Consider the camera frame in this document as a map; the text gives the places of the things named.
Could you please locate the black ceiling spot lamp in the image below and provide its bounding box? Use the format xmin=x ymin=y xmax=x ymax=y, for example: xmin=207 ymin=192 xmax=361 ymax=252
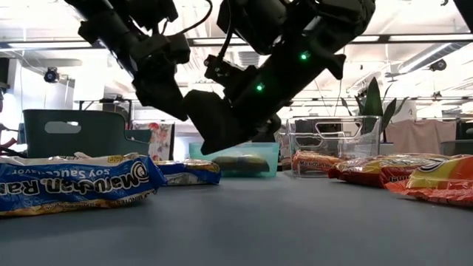
xmin=428 ymin=58 xmax=448 ymax=72
xmin=43 ymin=66 xmax=60 ymax=83

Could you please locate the orange Maruchan ramen pack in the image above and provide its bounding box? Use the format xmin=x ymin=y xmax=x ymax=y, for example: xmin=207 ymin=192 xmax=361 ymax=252
xmin=291 ymin=149 xmax=344 ymax=174
xmin=384 ymin=154 xmax=473 ymax=208

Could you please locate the blue-grey table mat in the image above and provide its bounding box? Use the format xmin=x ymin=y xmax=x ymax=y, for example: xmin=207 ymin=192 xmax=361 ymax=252
xmin=0 ymin=169 xmax=473 ymax=266

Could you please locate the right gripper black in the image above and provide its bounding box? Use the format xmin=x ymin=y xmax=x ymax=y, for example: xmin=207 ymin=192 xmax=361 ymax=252
xmin=183 ymin=64 xmax=315 ymax=155

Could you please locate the dark green box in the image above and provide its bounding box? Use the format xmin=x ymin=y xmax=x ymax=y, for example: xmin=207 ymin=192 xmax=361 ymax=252
xmin=439 ymin=139 xmax=473 ymax=156

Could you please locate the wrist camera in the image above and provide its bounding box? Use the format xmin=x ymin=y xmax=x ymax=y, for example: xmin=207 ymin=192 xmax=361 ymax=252
xmin=168 ymin=32 xmax=192 ymax=64
xmin=204 ymin=54 xmax=256 ymax=93

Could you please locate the blue Maruchan ramen pack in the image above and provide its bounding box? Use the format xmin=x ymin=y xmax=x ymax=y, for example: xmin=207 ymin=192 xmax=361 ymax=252
xmin=154 ymin=158 xmax=222 ymax=186
xmin=0 ymin=151 xmax=168 ymax=217

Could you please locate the floral cloth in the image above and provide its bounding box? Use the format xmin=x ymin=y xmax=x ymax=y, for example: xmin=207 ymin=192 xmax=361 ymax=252
xmin=132 ymin=121 xmax=174 ymax=162

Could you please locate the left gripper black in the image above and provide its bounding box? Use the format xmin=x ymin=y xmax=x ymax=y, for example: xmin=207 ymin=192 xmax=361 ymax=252
xmin=127 ymin=33 xmax=189 ymax=122

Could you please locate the dark teal plastic bin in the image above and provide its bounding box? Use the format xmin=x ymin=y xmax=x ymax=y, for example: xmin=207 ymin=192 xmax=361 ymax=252
xmin=22 ymin=109 xmax=152 ymax=159

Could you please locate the potted plant white pot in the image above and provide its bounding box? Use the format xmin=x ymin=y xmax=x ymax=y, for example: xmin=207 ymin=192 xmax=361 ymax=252
xmin=339 ymin=76 xmax=409 ymax=156

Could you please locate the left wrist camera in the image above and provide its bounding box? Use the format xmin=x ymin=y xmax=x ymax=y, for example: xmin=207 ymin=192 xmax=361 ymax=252
xmin=168 ymin=32 xmax=192 ymax=64

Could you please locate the small turquoise plastic bin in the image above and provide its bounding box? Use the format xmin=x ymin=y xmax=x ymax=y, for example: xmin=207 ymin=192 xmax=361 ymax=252
xmin=188 ymin=142 xmax=280 ymax=178

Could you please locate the pink cloth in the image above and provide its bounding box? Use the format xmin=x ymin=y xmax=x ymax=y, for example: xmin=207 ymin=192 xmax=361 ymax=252
xmin=386 ymin=118 xmax=457 ymax=154

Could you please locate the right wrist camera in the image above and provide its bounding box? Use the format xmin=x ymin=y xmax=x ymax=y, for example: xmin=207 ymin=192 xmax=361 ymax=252
xmin=204 ymin=54 xmax=256 ymax=93

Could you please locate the clear plastic bin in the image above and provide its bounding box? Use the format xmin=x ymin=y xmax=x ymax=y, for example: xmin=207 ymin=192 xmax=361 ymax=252
xmin=286 ymin=115 xmax=382 ymax=178

